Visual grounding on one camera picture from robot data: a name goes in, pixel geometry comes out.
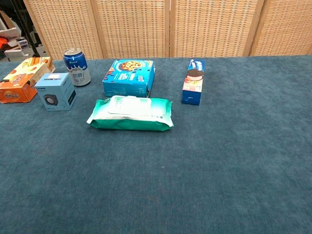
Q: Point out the blue tablecloth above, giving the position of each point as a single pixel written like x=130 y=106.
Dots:
x=170 y=170

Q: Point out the blue sandwich cookie box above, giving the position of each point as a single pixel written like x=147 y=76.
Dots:
x=193 y=83

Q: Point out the light blue speaker box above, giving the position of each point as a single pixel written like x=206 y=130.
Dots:
x=57 y=90

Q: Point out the orange snack box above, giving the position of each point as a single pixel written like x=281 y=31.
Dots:
x=22 y=80

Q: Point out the white cardboard box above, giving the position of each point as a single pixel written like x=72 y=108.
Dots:
x=13 y=53

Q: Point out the black tripod stand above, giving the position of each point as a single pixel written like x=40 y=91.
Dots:
x=28 y=36

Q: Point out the small blue white box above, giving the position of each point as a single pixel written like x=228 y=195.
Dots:
x=22 y=43

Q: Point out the woven wooden folding screen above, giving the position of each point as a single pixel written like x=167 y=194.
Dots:
x=156 y=26

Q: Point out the blue milk can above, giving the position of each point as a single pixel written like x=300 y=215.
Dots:
x=77 y=69

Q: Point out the green wet wipe pack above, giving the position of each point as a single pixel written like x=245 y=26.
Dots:
x=131 y=114

